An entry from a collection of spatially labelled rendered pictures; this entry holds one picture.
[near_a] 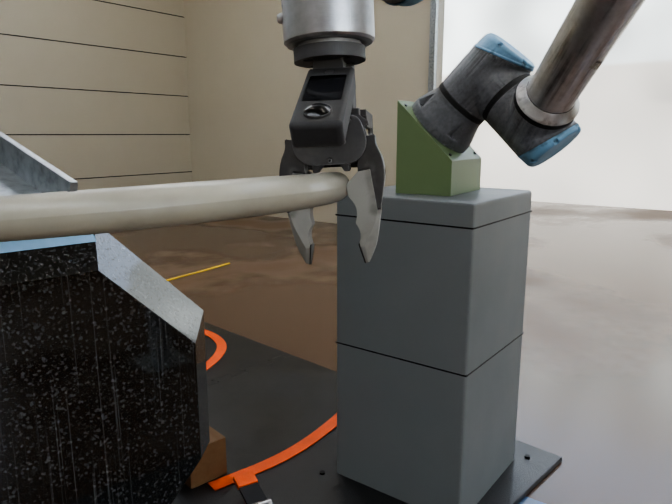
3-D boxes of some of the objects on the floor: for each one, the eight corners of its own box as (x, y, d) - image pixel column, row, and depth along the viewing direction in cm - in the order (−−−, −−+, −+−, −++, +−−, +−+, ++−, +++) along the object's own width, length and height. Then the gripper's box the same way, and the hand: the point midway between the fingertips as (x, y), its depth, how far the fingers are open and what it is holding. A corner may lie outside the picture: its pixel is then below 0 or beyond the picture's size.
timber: (227, 473, 174) (226, 436, 171) (191, 490, 166) (189, 451, 163) (178, 435, 195) (177, 402, 193) (144, 448, 187) (142, 414, 185)
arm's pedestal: (399, 415, 213) (404, 181, 196) (536, 460, 183) (556, 189, 166) (312, 478, 174) (309, 193, 157) (468, 549, 144) (486, 206, 127)
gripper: (394, 53, 62) (401, 252, 64) (282, 63, 64) (294, 255, 67) (387, 35, 53) (396, 265, 56) (259, 47, 55) (274, 268, 58)
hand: (336, 252), depth 58 cm, fingers closed on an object, 5 cm apart
